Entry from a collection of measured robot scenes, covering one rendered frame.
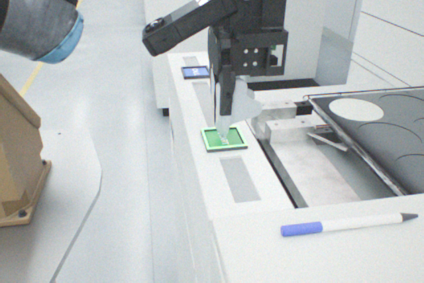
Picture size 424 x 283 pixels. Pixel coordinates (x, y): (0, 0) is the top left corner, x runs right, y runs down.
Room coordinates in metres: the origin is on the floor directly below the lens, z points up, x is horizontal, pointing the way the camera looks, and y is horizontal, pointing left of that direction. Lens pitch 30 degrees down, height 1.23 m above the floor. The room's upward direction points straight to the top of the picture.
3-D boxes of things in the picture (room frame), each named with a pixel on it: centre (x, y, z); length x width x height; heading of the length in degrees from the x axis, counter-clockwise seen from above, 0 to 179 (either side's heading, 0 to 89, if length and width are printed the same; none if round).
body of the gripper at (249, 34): (0.44, -0.04, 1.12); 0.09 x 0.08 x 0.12; 100
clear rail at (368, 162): (0.54, -0.24, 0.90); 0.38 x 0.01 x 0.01; 10
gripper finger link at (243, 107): (0.43, -0.04, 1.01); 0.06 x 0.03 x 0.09; 100
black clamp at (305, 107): (0.67, -0.19, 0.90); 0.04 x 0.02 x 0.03; 100
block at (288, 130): (0.58, -0.15, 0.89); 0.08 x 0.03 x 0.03; 100
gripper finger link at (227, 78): (0.42, -0.02, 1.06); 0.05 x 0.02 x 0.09; 10
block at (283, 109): (0.66, -0.13, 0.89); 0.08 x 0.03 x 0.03; 100
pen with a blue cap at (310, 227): (0.27, -0.14, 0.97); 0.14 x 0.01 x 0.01; 99
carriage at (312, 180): (0.51, -0.16, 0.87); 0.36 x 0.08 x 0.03; 10
